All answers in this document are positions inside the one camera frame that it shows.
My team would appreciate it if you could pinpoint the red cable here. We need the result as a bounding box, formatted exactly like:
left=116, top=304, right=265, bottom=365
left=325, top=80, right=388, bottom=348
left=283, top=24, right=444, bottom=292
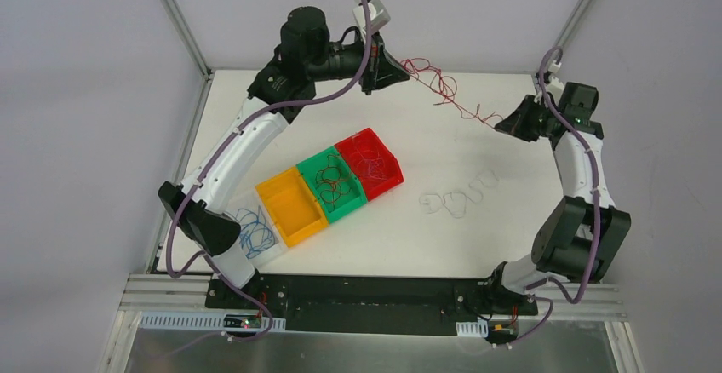
left=400, top=57, right=504, bottom=127
left=313, top=152, right=353, bottom=209

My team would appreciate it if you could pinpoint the pink cable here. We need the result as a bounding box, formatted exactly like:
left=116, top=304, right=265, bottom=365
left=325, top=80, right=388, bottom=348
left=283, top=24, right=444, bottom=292
left=352, top=139, right=398, bottom=187

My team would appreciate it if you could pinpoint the white cable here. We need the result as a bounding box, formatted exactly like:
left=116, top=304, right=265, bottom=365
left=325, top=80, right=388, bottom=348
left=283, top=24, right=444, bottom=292
left=418, top=169, right=501, bottom=219

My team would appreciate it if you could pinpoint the blue cable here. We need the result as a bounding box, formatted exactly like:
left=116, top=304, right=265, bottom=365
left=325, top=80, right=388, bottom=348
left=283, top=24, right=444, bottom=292
left=233, top=206, right=278, bottom=260

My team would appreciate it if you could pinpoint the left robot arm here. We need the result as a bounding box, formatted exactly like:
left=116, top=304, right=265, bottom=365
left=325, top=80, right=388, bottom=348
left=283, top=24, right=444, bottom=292
left=158, top=0, right=410, bottom=309

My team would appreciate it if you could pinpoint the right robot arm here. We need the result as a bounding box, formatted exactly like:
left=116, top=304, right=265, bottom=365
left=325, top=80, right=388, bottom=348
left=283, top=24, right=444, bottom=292
left=483, top=80, right=631, bottom=313

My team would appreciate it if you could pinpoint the red plastic bin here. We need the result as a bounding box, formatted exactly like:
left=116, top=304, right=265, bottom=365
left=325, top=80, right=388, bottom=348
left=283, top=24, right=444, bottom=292
left=335, top=128, right=404, bottom=201

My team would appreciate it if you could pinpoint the green plastic bin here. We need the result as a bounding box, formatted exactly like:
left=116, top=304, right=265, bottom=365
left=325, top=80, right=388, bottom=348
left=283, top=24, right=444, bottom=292
left=296, top=146, right=368, bottom=223

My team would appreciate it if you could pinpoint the yellow plastic bin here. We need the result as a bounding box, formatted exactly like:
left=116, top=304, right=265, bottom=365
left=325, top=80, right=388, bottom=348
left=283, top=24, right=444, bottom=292
left=255, top=166, right=329, bottom=248

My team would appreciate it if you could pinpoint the clear plastic bin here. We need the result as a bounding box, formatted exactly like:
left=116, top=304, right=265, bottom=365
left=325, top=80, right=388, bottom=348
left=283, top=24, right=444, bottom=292
left=225, top=189, right=289, bottom=268

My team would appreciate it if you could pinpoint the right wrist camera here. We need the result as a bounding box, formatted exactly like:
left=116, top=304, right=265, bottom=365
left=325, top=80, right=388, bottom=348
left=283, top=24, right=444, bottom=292
left=543, top=60, right=564, bottom=104

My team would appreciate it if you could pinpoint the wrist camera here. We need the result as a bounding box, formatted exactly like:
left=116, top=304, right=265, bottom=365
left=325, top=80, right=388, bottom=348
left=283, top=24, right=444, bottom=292
left=543, top=60, right=564, bottom=104
left=352, top=0, right=391, bottom=39

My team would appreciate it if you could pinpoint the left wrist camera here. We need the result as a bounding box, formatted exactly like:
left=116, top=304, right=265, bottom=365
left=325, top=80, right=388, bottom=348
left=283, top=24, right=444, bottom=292
left=352, top=0, right=391, bottom=39

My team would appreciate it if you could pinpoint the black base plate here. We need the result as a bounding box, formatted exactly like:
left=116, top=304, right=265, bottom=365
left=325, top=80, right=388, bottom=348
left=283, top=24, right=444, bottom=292
left=204, top=273, right=540, bottom=336

